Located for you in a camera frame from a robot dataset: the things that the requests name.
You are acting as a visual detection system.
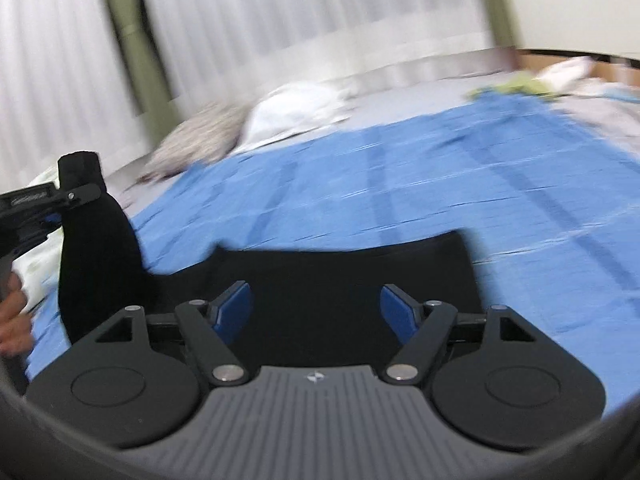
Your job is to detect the grey bed sheet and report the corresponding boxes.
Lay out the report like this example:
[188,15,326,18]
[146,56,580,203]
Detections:
[102,62,640,211]

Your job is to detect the blue plaid blanket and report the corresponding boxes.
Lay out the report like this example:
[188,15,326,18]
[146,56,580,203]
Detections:
[22,91,640,381]

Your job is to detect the white sheer curtain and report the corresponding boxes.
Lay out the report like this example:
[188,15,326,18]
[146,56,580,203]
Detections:
[0,0,501,196]

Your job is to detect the person's left hand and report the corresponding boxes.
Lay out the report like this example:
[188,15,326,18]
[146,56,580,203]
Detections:
[0,274,35,357]

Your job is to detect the white patterned cloth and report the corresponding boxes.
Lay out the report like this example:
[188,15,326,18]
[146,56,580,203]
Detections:
[11,166,65,313]

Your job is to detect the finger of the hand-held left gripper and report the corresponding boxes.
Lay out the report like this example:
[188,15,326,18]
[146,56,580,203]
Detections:
[50,184,102,207]
[14,214,64,253]

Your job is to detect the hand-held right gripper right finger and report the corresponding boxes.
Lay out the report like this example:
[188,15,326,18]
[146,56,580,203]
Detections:
[379,284,537,386]

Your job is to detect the green cloth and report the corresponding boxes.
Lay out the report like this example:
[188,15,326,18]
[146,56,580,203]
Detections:
[466,72,557,102]

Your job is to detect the white cloth by headboard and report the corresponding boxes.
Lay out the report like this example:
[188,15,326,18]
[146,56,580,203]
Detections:
[517,49,640,86]

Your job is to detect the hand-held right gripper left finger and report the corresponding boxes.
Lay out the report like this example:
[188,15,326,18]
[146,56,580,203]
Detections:
[94,280,251,387]

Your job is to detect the white duvet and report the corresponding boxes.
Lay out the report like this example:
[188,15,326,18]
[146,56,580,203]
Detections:
[235,81,358,155]

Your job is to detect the black pants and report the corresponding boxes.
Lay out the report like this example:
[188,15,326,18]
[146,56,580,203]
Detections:
[56,151,482,368]

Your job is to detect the green curtain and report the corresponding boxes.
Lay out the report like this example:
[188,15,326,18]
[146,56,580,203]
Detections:
[96,0,181,153]

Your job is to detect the grey patterned pillow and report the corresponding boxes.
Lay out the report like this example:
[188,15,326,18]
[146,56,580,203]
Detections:
[141,102,253,183]

